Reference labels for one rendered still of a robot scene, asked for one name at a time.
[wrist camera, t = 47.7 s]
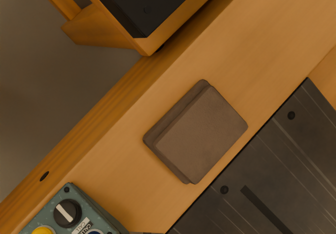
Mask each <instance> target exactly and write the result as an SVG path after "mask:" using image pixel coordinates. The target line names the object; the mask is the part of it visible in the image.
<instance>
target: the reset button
mask: <svg viewBox="0 0 336 234"><path fill-rule="evenodd" d="M31 234H54V233H53V232H52V230H51V229H49V228H48V227H38V228H36V229H35V230H34V231H33V232H32V233H31Z"/></svg>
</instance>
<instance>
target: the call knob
mask: <svg viewBox="0 0 336 234"><path fill-rule="evenodd" d="M79 215H80V210H79V207H78V205H77V204H76V203H75V202H73V201H70V200H63V201H61V202H59V203H58V204H57V205H56V207H55V208H54V211H53V217H54V220H55V222H56V223H57V224H58V225H60V226H63V227H69V226H71V225H73V224H74V223H76V221H77V220H78V218H79Z"/></svg>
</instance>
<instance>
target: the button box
mask: <svg viewBox="0 0 336 234"><path fill-rule="evenodd" d="M65 200H68V201H72V202H74V203H76V204H77V206H78V208H79V217H78V220H77V221H76V222H75V223H74V224H73V225H71V226H61V225H59V224H57V223H56V221H55V219H54V209H55V207H56V205H57V204H58V203H60V202H61V201H65ZM39 227H47V228H49V229H51V230H52V232H53V234H88V233H90V232H92V231H96V232H99V233H100V234H130V233H129V231H128V230H127V229H126V228H125V227H124V226H123V225H122V224H121V223H120V222H119V221H118V220H117V219H116V218H114V217H113V216H112V215H111V214H110V213H109V212H107V211H106V210H105V209H104V208H103V207H101V206H100V205H99V204H98V203H97V202H95V201H94V200H93V199H92V198H91V197H90V196H88V195H87V194H86V193H85V192H84V191H82V190H81V189H80V188H79V187H78V186H76V185H74V184H73V183H70V182H67V183H66V184H65V185H64V186H63V187H62V188H61V189H60V190H59V191H58V192H57V193H56V194H55V195H54V196H53V197H52V198H51V199H50V201H49V202H48V203H47V204H46V205H45V206H44V207H43V208H42V209H41V210H40V211H39V212H38V213H37V214H36V215H35V216H34V217H33V218H32V219H31V220H30V222H29V223H28V224H27V225H26V226H25V227H24V228H23V229H22V230H21V231H20V232H19V233H18V234H32V232H33V231H34V230H35V229H37V228H39Z"/></svg>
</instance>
